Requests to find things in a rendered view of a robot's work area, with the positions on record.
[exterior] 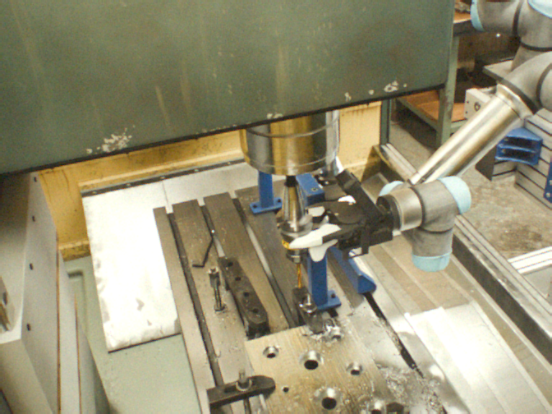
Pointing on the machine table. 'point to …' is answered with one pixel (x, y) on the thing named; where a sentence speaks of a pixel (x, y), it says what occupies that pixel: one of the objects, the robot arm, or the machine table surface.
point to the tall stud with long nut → (215, 287)
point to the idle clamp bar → (257, 324)
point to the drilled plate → (258, 365)
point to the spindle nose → (292, 144)
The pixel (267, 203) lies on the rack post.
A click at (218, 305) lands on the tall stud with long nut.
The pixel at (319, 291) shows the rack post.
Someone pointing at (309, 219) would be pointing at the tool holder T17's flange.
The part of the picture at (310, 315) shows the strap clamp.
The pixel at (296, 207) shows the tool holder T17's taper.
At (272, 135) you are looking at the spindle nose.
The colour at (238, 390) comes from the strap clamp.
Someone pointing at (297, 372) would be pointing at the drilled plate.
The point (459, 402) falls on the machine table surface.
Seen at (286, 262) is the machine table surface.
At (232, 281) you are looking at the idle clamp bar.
